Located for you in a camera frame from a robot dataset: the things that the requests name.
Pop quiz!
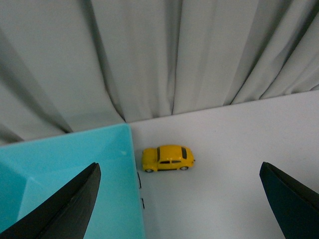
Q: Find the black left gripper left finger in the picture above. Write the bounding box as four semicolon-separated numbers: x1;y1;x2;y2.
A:
0;162;101;239

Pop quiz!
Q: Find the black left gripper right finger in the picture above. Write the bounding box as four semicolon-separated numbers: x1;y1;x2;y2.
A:
259;162;319;239

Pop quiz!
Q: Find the yellow beetle toy car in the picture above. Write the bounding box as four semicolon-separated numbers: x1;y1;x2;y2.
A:
142;145;195;173

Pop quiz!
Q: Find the turquoise plastic bin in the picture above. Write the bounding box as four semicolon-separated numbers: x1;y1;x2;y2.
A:
0;124;146;239

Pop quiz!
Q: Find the grey pleated curtain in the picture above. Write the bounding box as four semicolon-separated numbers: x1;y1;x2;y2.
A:
0;0;319;144

